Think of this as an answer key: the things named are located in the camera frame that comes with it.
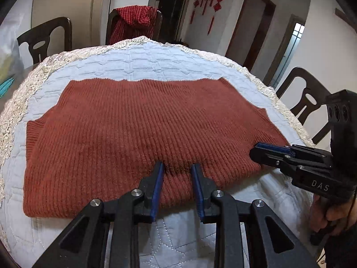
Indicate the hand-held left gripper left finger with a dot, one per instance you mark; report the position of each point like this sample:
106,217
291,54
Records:
156,189

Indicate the person's right forearm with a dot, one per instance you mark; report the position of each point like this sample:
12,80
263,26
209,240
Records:
343,249

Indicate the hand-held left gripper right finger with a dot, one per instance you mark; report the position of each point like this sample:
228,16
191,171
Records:
196,192

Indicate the red checked garment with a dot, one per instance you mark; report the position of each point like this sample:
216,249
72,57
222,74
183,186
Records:
131,22

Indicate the brown wooden door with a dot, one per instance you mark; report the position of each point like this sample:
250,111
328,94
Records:
248,28

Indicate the rust red knitted sweater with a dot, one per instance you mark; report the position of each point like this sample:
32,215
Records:
139,134

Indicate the glass panel door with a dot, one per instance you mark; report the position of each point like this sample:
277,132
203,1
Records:
287,50

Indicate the person's right hand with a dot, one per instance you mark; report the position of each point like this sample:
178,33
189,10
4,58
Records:
332,213

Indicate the teal knitted item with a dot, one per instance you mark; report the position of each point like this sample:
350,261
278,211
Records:
6,88

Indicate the white plastic bag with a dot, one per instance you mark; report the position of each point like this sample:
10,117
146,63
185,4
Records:
8,42

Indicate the dark wooden chair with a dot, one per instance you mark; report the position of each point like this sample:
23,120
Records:
55,33
159,25
304,89

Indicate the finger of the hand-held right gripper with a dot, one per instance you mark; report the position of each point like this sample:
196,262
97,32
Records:
267,157
273,148

